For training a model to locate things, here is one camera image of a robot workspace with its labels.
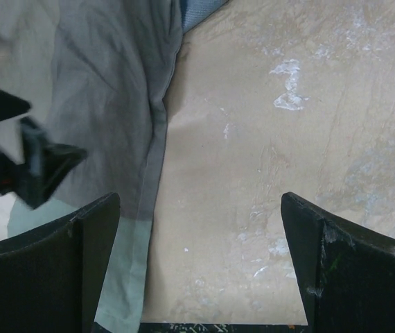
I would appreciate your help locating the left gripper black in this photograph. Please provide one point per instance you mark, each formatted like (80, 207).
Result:
(46, 164)

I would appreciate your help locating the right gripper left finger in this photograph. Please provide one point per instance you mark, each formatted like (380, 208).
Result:
(51, 277)

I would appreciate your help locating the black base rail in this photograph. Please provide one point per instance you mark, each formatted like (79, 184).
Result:
(220, 328)

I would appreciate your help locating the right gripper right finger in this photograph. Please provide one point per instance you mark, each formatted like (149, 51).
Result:
(345, 272)

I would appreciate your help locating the patchwork green beige pillowcase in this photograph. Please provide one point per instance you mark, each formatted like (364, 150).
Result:
(98, 72)

